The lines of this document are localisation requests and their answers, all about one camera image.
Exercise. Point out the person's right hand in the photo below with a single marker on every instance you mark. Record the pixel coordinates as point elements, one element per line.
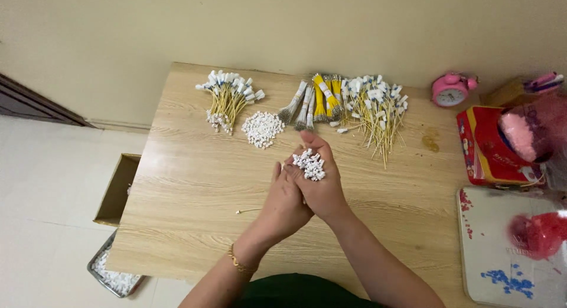
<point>325,195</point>

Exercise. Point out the person's left hand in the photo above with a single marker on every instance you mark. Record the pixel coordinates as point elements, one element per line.
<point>281,206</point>

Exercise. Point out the person's left fingers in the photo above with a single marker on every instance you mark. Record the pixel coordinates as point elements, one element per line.
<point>279,177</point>

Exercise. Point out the person's right fingers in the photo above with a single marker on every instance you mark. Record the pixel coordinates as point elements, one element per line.
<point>315,142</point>

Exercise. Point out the handful of white plastic connectors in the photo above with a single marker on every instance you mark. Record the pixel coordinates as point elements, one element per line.
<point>310,164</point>

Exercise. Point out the pile of white plastic connectors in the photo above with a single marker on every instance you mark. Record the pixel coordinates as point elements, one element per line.
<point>262,129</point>

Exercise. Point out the person's dark green clothing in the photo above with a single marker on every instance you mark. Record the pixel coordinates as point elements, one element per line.
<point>301,292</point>

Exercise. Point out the pink alarm clock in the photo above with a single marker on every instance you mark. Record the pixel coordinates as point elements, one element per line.
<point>450,90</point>

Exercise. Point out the open cardboard box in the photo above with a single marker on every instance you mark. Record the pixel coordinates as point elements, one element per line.
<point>117,188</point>

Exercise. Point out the red tissue box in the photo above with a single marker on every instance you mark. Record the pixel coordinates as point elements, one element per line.
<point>489,148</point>

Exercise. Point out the metal tray of white connectors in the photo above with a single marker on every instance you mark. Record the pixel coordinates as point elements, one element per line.
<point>113,275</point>

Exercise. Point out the brown cardboard box with pens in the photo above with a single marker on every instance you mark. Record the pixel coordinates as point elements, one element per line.
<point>522,90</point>

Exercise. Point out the white printed board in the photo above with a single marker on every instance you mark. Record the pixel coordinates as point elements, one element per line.
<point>500,250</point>

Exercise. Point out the pink pompom in plastic bag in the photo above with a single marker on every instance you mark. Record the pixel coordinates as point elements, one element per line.
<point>531,131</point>

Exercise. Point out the red pompom in plastic bag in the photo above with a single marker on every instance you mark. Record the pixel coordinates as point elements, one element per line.
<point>538,235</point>

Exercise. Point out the dark brown door frame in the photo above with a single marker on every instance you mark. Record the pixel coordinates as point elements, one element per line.
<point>35,103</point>

